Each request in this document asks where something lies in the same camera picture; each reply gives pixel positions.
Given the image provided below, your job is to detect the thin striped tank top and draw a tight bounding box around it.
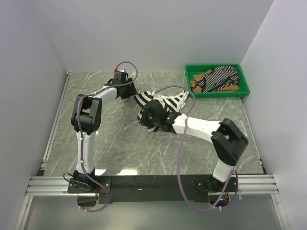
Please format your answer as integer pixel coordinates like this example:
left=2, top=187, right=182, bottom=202
left=198, top=66, right=240, bottom=92

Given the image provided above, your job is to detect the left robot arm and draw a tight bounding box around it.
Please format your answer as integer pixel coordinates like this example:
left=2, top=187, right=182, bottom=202
left=71, top=69, right=137, bottom=193

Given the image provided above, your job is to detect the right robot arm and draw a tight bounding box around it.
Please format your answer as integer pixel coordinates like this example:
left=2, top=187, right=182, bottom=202
left=140, top=100, right=248, bottom=191

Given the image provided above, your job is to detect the tan tank top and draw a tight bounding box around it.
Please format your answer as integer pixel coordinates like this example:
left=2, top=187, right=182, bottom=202
left=189, top=70, right=240, bottom=93

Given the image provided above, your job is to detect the green plastic bin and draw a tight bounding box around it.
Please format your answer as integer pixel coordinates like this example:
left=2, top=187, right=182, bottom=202
left=185, top=64, right=250, bottom=98

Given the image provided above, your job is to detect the black base beam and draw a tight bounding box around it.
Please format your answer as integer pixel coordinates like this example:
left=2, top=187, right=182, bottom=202
left=68, top=174, right=224, bottom=204

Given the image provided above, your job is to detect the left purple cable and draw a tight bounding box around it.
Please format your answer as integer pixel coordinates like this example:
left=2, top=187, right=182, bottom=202
left=74, top=61, right=139, bottom=213

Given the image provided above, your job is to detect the purple cable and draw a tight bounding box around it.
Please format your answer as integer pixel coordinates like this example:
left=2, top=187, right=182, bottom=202
left=74, top=61, right=139, bottom=213
left=151, top=85, right=239, bottom=213

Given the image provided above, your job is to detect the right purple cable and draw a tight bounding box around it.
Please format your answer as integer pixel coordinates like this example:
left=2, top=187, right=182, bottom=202
left=151, top=85, right=239, bottom=213

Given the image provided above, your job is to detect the aluminium left side rail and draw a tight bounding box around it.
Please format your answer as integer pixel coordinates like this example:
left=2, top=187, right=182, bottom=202
left=40, top=71, right=71, bottom=170

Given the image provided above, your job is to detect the aluminium rail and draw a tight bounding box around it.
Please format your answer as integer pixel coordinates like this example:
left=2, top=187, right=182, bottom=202
left=25, top=174, right=279, bottom=196
left=40, top=71, right=71, bottom=170

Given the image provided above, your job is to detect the aluminium front rail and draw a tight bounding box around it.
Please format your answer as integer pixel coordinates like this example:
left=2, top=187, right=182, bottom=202
left=25, top=174, right=279, bottom=196

